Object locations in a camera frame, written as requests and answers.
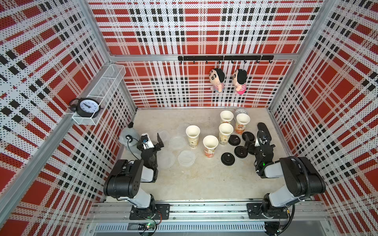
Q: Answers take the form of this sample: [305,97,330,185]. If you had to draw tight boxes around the paper milk tea cup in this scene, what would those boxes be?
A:
[186,125,200,148]
[203,135,219,158]
[219,123,234,146]

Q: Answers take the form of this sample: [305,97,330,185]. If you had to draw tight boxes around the black cup lid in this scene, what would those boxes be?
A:
[247,144,256,155]

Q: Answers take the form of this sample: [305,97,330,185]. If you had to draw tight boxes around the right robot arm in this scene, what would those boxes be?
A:
[252,138,326,218]

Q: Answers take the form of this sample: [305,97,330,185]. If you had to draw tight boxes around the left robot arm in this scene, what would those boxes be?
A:
[103,133,164,218]

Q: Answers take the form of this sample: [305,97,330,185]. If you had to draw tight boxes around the black lid back right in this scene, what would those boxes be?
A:
[242,131,255,141]

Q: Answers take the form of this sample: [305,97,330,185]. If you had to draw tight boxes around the black lid middle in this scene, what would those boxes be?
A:
[234,146,249,158]

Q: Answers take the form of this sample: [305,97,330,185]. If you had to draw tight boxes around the black lid back left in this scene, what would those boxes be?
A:
[228,135,241,146]

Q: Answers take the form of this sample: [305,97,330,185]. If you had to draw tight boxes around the black remote control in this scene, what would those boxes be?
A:
[258,123,272,141]

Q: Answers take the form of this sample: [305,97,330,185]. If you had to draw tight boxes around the grey plush toy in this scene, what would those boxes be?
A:
[119,122,141,157]

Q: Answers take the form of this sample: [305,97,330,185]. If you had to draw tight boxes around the black lid front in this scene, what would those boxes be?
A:
[220,152,235,166]

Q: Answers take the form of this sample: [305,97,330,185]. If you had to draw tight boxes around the back right paper cup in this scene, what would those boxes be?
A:
[235,114,251,134]

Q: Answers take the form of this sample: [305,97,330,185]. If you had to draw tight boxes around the translucent paper front right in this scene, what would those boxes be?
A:
[177,149,196,167]

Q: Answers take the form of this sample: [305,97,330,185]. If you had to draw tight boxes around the small white clock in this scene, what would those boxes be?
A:
[235,108,248,116]

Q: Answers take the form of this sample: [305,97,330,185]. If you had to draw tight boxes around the back left paper cup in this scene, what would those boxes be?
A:
[220,110,234,124]

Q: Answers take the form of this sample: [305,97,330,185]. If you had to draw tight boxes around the plush doll pink striped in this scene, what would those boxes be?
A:
[232,69,247,95]

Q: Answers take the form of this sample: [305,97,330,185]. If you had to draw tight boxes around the black round alarm clock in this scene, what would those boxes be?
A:
[69,98,101,118]

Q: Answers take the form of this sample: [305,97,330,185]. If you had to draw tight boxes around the plush doll blue striped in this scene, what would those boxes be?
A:
[209,68,225,93]

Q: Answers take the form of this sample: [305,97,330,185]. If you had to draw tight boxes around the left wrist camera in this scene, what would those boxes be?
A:
[140,133,154,149]

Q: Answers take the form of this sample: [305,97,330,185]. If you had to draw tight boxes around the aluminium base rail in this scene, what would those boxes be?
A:
[84,199,337,236]

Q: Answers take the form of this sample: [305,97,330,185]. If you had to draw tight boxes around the black hook rail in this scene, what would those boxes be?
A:
[178,55,274,62]

